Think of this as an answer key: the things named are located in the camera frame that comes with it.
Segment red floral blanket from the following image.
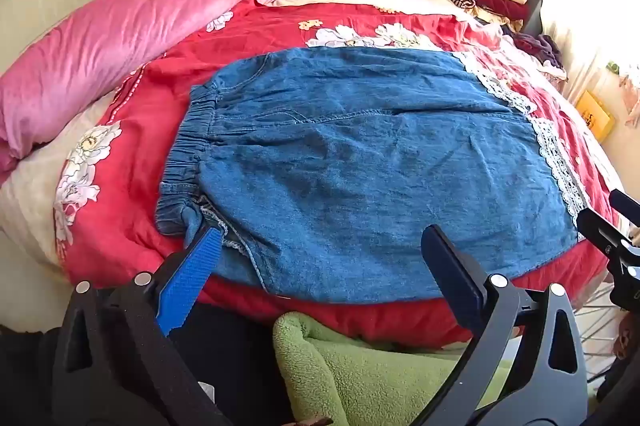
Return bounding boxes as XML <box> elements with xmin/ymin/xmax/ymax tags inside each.
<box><xmin>52</xmin><ymin>0</ymin><xmax>626</xmax><ymax>349</ymax></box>

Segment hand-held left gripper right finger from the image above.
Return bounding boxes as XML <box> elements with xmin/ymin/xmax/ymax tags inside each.
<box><xmin>421</xmin><ymin>225</ymin><xmax>588</xmax><ymax>426</ymax></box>

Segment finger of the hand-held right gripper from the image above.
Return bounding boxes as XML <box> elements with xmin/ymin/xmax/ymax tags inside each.
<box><xmin>609</xmin><ymin>189</ymin><xmax>640</xmax><ymax>227</ymax></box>
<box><xmin>576</xmin><ymin>207</ymin><xmax>640</xmax><ymax>311</ymax></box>

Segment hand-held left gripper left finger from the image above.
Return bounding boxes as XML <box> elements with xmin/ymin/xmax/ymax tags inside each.
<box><xmin>50</xmin><ymin>223</ymin><xmax>236</xmax><ymax>426</ymax></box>

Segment white curtain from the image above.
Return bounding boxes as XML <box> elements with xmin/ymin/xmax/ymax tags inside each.
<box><xmin>530</xmin><ymin>0</ymin><xmax>640</xmax><ymax>127</ymax></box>

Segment blue denim pants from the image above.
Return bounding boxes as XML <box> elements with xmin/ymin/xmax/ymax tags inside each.
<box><xmin>154</xmin><ymin>47</ymin><xmax>593</xmax><ymax>305</ymax></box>

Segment green fleece blanket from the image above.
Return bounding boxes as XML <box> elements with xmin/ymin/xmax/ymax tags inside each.
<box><xmin>272</xmin><ymin>311</ymin><xmax>511</xmax><ymax>426</ymax></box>

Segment pink quilt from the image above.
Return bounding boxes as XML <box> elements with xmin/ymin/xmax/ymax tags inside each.
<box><xmin>0</xmin><ymin>0</ymin><xmax>301</xmax><ymax>171</ymax></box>

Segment yellow box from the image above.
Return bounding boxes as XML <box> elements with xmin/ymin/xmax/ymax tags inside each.
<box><xmin>575</xmin><ymin>90</ymin><xmax>616</xmax><ymax>141</ymax></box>

